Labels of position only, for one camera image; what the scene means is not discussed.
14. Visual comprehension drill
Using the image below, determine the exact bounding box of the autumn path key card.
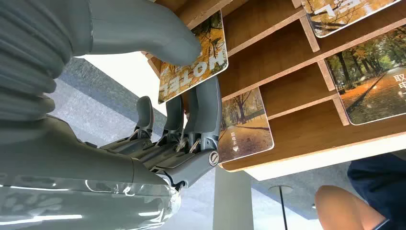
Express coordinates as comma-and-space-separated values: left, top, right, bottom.
217, 87, 275, 164
324, 25, 406, 127

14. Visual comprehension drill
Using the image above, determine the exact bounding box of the wooden slotted card holder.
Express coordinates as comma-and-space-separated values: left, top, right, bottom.
141, 0, 406, 173

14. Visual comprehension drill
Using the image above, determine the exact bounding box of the person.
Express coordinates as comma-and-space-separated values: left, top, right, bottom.
315, 152, 406, 230

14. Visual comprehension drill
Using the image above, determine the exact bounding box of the grey kiosk stand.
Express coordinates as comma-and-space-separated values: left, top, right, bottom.
212, 166, 254, 230

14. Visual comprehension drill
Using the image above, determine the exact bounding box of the stanchion post with round base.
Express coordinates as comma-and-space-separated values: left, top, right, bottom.
268, 185, 293, 230

